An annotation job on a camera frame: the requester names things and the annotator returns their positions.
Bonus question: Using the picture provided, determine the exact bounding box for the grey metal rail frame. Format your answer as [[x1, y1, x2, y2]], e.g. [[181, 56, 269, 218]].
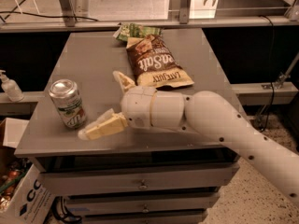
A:
[[0, 0, 299, 33]]

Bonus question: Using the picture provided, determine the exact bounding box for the black cable under cabinet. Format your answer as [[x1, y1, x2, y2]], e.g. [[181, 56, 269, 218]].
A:
[[50, 196, 82, 224]]

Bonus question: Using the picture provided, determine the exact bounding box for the grey drawer cabinet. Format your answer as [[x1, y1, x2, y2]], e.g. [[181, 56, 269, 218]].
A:
[[16, 29, 246, 224]]

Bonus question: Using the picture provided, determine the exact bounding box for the green snack bag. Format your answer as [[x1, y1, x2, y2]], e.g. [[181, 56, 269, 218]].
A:
[[113, 23, 162, 41]]

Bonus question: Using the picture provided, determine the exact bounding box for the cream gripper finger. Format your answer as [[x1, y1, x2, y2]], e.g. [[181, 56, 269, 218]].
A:
[[113, 71, 135, 93], [78, 109, 128, 140]]

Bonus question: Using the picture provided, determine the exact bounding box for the black cable on floor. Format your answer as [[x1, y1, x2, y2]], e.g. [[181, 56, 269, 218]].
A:
[[0, 0, 100, 22]]

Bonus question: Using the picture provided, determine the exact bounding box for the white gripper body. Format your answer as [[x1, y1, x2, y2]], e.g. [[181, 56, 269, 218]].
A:
[[121, 86, 157, 129]]

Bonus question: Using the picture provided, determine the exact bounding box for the white cardboard box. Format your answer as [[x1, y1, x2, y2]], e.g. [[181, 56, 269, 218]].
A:
[[0, 118, 54, 224]]

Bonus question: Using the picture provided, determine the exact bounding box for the white pump bottle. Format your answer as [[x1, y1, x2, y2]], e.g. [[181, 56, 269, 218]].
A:
[[0, 70, 24, 102]]

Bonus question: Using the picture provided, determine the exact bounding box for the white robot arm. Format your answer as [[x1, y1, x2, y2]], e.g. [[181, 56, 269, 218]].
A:
[[78, 71, 299, 206]]

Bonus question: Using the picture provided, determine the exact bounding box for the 7up soda can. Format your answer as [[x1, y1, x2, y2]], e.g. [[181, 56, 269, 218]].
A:
[[49, 79, 87, 129]]

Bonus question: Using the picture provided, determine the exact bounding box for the brown sea salt chip bag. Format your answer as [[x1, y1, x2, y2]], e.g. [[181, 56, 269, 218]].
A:
[[126, 35, 193, 88]]

